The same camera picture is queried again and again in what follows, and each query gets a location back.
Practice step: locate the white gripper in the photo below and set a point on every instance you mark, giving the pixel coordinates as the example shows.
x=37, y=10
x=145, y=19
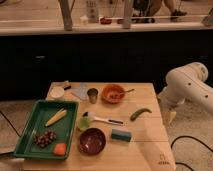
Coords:
x=169, y=100

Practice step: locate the green pepper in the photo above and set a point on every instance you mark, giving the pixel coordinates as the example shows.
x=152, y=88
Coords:
x=137, y=113

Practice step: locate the teal rectangular sponge block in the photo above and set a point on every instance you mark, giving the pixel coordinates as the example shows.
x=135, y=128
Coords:
x=121, y=135

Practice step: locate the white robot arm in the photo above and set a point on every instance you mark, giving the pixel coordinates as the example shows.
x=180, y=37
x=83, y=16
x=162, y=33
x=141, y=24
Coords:
x=185, y=82

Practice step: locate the orange bowl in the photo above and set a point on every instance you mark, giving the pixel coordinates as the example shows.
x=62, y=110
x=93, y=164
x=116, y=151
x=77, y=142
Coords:
x=112, y=93

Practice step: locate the metal cup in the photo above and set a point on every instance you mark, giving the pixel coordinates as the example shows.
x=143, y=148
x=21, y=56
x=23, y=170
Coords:
x=92, y=95

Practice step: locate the dark maroon bowl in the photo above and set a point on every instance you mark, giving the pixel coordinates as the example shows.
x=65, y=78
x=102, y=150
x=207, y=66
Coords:
x=92, y=141

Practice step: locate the small green cup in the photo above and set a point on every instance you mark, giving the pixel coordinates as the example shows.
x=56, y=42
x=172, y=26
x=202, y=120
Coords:
x=83, y=123

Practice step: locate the grey cloth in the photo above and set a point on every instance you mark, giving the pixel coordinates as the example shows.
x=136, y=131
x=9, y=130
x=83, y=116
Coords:
x=80, y=91

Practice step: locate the small brown brush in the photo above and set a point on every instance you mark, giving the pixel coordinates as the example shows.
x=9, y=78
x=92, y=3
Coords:
x=65, y=85

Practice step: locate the yellow corn cob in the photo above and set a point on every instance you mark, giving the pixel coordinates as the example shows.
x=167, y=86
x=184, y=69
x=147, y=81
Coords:
x=58, y=115

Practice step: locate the orange carrot piece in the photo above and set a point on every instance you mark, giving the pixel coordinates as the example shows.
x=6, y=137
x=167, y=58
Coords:
x=60, y=149

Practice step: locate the red object on shelf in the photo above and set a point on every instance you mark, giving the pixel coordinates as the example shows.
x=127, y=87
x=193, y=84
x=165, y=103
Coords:
x=105, y=21

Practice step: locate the white round lid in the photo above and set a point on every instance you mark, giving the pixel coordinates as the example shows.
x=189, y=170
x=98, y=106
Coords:
x=57, y=92

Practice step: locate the green plastic tray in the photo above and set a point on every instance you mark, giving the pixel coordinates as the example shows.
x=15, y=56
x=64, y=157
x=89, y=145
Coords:
x=42, y=111

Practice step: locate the dark grape bunch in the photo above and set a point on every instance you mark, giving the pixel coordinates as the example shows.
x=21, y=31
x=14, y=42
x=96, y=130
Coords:
x=45, y=139

